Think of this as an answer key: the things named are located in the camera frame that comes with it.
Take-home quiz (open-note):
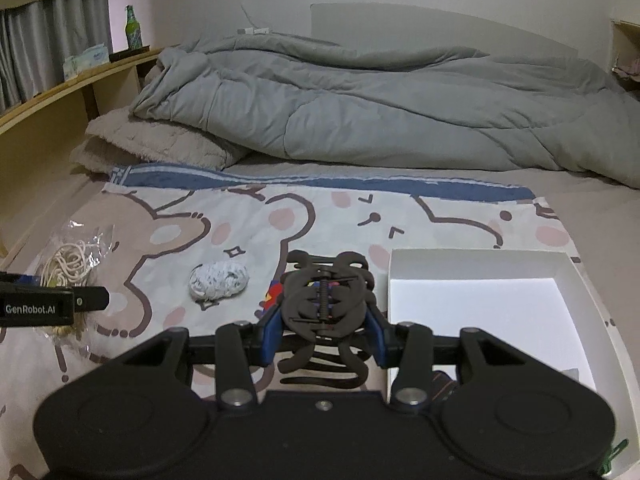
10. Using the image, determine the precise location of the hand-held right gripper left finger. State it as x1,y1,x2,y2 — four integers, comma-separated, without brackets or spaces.
120,305,286,412

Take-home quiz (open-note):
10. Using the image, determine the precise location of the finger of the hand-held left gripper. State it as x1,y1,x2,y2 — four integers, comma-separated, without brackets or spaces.
71,285,111,313
0,270,42,287

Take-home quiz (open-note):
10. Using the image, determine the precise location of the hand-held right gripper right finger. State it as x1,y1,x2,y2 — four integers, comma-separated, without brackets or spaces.
365,307,534,414

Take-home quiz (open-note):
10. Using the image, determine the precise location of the clear bag of cream cords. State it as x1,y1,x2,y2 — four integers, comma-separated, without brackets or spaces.
36,219,120,342

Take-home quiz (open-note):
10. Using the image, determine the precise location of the dark brown hair claw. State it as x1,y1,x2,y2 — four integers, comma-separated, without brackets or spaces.
276,248,382,392

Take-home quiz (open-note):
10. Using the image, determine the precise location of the white cardboard box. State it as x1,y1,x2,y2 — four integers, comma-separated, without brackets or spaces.
386,247,620,463

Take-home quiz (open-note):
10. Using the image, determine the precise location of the small colourful toy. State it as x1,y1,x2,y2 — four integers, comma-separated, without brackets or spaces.
257,280,287,319

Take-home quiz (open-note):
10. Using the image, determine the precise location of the white speckled scrunchie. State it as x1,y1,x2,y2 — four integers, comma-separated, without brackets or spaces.
188,259,250,303

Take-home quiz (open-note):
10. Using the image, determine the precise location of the cartoon printed blanket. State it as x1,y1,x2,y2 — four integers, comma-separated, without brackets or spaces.
0,162,622,480

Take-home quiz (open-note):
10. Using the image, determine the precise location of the wooden bedside shelf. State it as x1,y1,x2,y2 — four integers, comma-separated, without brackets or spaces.
0,46,166,267

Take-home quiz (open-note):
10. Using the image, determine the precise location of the beige fluffy pillow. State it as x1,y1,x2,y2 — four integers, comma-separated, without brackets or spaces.
69,109,252,174

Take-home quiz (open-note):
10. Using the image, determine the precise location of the tissue box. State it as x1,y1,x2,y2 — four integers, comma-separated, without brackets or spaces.
62,43,110,81

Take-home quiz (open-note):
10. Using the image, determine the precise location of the grey curtain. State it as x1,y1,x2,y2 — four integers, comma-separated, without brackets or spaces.
0,0,112,114

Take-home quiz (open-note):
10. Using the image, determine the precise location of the grey duvet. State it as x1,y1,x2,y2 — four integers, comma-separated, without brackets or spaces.
128,35,640,189

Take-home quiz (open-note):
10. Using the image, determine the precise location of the black tray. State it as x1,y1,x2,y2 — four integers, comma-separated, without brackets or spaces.
108,46,151,64

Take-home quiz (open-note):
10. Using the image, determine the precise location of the cartoon bear printed mat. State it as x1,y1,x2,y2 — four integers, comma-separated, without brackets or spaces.
0,152,640,480

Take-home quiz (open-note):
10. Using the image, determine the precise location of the green clip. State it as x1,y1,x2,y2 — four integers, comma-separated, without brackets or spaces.
602,439,629,479

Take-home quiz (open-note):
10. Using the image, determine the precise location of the green glass bottle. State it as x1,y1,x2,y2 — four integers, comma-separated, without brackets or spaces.
123,4,143,53

